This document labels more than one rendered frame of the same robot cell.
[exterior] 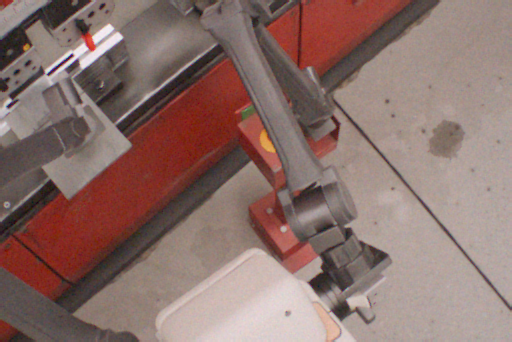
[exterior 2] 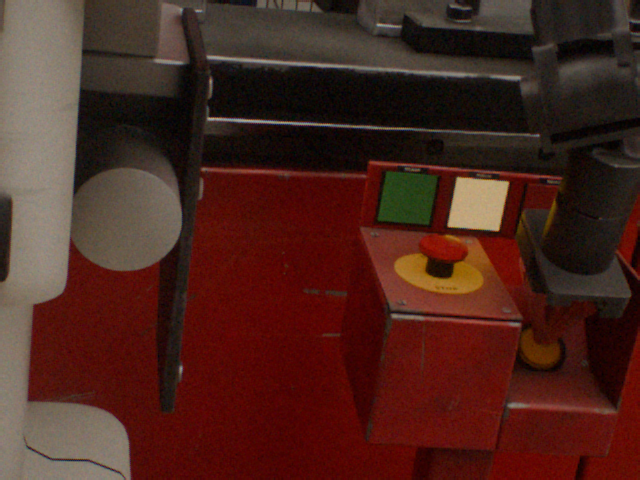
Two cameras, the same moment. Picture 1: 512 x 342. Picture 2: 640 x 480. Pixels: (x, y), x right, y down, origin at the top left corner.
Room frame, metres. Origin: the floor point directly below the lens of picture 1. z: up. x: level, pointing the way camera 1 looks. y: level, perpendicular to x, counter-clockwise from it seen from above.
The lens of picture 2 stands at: (-0.17, -0.28, 1.18)
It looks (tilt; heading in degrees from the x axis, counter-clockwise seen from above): 23 degrees down; 20
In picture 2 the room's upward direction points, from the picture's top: 9 degrees clockwise
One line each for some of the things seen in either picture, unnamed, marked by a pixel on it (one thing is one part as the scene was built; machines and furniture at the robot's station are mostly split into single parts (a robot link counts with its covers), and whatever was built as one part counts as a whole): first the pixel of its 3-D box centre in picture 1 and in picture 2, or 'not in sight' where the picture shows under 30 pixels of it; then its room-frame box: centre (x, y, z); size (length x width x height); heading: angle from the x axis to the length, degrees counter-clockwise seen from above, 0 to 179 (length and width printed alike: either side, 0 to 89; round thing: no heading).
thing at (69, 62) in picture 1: (42, 83); not in sight; (0.83, 0.47, 0.98); 0.20 x 0.03 x 0.03; 128
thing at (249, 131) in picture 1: (288, 130); (485, 305); (0.76, -0.09, 0.75); 0.20 x 0.16 x 0.18; 120
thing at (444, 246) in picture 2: not in sight; (441, 260); (0.73, -0.06, 0.79); 0.04 x 0.04 x 0.04
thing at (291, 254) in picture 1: (291, 226); not in sight; (0.74, -0.11, 0.06); 0.25 x 0.20 x 0.12; 30
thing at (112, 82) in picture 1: (69, 115); not in sight; (0.79, 0.43, 0.89); 0.30 x 0.05 x 0.03; 128
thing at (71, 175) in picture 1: (65, 132); not in sight; (0.69, 0.40, 1.00); 0.26 x 0.18 x 0.01; 38
